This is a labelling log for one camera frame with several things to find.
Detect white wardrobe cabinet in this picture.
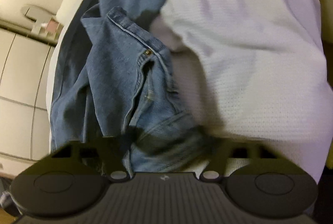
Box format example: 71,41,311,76
1,30,54,178

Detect blue denim jeans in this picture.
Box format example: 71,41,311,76
50,0,208,172

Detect white bed cover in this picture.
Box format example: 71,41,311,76
47,0,332,181

